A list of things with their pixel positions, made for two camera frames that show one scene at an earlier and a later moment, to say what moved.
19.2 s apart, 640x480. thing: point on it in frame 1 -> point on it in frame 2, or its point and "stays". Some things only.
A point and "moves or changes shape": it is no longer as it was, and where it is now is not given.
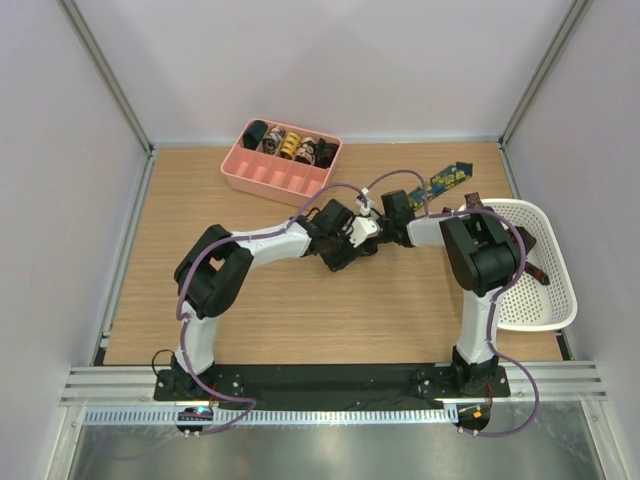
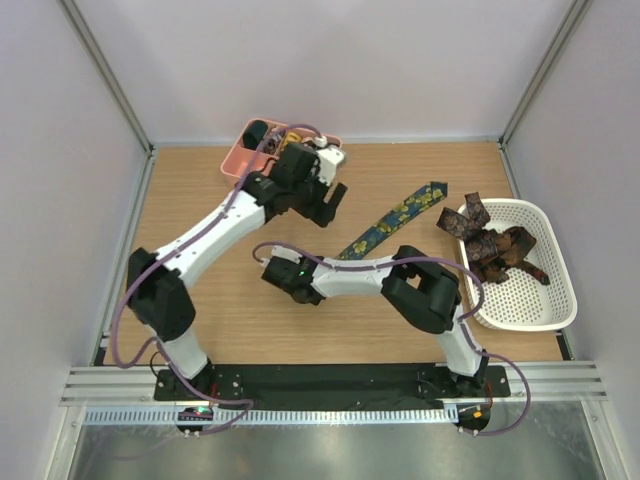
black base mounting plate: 330,386 stays
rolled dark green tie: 253,134 stays
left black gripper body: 340,249 -> 309,195
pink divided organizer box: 280,162 stays
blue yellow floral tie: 438,183 moves or changes shape
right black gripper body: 385,233 -> 298,300
